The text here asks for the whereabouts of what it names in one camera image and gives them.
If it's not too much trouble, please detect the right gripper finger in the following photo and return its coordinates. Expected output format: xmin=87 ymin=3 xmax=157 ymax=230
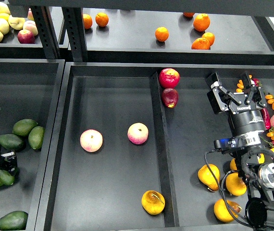
xmin=205 ymin=72 xmax=242 ymax=114
xmin=241 ymin=72 xmax=267 ymax=110

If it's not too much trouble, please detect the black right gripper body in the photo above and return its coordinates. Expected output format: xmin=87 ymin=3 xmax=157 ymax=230
xmin=227 ymin=93 xmax=265 ymax=135

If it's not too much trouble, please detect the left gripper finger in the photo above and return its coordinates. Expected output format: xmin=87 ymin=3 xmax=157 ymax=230
xmin=0 ymin=151 xmax=17 ymax=175

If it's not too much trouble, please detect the dark green avocado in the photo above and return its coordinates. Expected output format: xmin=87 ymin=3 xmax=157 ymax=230
xmin=0 ymin=134 xmax=24 ymax=151
xmin=0 ymin=170 xmax=15 ymax=186

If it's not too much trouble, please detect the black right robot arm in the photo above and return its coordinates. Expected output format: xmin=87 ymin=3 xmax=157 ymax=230
xmin=206 ymin=72 xmax=274 ymax=231

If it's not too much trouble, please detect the green avocado top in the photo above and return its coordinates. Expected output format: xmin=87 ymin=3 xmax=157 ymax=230
xmin=12 ymin=118 xmax=38 ymax=137

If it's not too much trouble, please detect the green avocado upright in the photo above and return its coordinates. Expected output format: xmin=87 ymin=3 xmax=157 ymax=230
xmin=28 ymin=126 xmax=45 ymax=150

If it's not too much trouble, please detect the yellow pear with brown top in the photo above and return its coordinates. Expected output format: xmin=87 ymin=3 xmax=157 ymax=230
xmin=230 ymin=153 xmax=265 ymax=170

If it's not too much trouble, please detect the dark avocado bottom left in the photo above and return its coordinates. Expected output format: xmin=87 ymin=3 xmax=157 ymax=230
xmin=0 ymin=211 xmax=28 ymax=231

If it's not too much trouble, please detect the yellow pear under gripper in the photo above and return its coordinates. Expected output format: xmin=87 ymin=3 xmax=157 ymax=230
xmin=225 ymin=173 xmax=247 ymax=196

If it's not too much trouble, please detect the yellow pear bottom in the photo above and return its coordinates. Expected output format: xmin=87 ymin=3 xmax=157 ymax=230
xmin=213 ymin=199 xmax=242 ymax=223

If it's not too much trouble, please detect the cherry tomato bunch top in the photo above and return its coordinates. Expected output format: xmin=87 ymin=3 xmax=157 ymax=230
xmin=236 ymin=73 xmax=264 ymax=97

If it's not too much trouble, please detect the red chili pepper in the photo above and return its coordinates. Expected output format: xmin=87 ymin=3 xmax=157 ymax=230
xmin=261 ymin=108 xmax=271 ymax=130

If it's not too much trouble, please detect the dark red apple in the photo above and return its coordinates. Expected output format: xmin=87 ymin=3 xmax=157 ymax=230
xmin=161 ymin=88 xmax=179 ymax=108

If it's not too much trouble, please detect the bright red apple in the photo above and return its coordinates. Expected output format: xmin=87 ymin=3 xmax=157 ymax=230
xmin=159 ymin=68 xmax=180 ymax=89

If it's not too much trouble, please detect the orange front right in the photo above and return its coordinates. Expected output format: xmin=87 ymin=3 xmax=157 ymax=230
xmin=191 ymin=38 xmax=210 ymax=50

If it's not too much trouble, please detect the small orange right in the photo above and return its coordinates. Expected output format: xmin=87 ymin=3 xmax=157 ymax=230
xmin=202 ymin=32 xmax=215 ymax=46

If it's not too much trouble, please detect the black upper right shelf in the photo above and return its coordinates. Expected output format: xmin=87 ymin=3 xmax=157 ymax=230
xmin=82 ymin=8 xmax=274 ymax=66

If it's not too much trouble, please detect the black shelf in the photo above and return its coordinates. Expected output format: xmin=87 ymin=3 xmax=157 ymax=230
xmin=82 ymin=8 xmax=274 ymax=66
xmin=0 ymin=0 xmax=67 ymax=60

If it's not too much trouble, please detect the black left tray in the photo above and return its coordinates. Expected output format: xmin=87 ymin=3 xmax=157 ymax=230
xmin=0 ymin=59 xmax=65 ymax=231

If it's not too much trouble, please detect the large orange right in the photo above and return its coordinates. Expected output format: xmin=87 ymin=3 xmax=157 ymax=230
xmin=193 ymin=13 xmax=211 ymax=32

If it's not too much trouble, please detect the orange centre shelf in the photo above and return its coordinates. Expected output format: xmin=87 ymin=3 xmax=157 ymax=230
xmin=155 ymin=27 xmax=169 ymax=42

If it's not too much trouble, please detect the pink apple left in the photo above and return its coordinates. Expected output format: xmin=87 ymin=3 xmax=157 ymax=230
xmin=80 ymin=129 xmax=103 ymax=153

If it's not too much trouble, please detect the pink apple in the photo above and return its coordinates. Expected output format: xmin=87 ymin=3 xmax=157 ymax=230
xmin=127 ymin=123 xmax=149 ymax=145
xmin=80 ymin=129 xmax=103 ymax=153

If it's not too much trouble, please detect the orange under top shelf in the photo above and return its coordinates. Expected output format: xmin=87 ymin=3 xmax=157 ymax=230
xmin=183 ymin=12 xmax=195 ymax=18

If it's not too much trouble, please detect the pink apple centre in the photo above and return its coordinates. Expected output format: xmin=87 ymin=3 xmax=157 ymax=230
xmin=127 ymin=123 xmax=149 ymax=145

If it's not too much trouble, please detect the black divided centre tray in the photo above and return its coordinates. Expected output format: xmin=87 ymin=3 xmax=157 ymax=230
xmin=34 ymin=62 xmax=274 ymax=231

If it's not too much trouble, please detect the black upper left shelf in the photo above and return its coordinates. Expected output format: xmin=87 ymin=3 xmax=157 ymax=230
xmin=0 ymin=0 xmax=67 ymax=60

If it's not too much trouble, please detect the red apple on shelf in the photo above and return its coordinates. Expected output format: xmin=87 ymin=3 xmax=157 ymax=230
xmin=17 ymin=29 xmax=35 ymax=44

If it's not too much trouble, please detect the black shelf post left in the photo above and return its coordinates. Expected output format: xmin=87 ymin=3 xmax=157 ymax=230
xmin=30 ymin=6 xmax=61 ymax=59

